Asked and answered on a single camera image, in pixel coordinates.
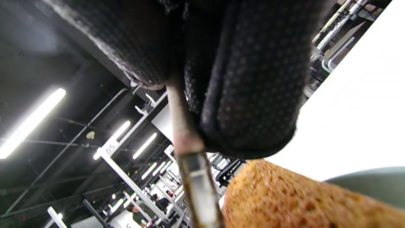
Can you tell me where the person's right hand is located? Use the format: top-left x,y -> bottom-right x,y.
41,0 -> 337,160

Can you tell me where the wooden brush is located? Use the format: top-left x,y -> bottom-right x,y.
165,76 -> 226,228

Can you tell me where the brown bread slice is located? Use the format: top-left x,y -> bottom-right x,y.
221,159 -> 405,228

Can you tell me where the teal round plate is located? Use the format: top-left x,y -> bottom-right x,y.
326,167 -> 405,210

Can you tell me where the black office chair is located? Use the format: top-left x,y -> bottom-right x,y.
216,158 -> 246,188

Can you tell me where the metal storage shelf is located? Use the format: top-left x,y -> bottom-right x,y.
304,0 -> 393,98

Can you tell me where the white hanging panel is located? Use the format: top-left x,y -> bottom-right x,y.
151,104 -> 175,143

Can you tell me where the long ceiling light tube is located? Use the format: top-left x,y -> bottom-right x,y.
133,133 -> 158,160
112,120 -> 131,140
0,88 -> 66,159

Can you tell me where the white metal frame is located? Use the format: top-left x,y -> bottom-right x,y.
93,91 -> 190,228

